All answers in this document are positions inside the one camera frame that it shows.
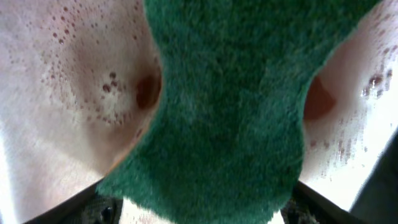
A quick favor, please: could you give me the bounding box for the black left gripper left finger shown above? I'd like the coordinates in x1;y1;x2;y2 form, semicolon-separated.
26;181;123;224

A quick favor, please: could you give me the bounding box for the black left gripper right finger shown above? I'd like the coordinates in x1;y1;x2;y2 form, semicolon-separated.
280;181;365;224

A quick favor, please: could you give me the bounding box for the green scouring sponge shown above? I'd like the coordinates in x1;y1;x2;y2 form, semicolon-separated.
98;0;376;223

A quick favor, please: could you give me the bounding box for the black rectangular soapy water tray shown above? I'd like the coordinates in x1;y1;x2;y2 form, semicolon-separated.
0;0;398;224

